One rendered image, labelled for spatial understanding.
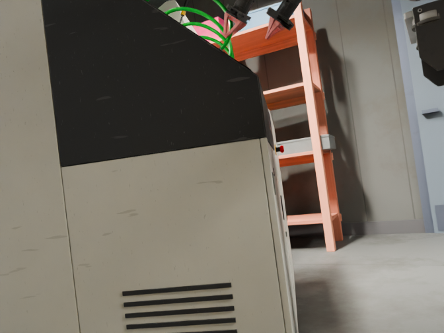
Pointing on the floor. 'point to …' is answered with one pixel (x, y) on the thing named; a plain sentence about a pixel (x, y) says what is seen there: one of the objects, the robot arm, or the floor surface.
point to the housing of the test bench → (31, 184)
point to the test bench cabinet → (178, 242)
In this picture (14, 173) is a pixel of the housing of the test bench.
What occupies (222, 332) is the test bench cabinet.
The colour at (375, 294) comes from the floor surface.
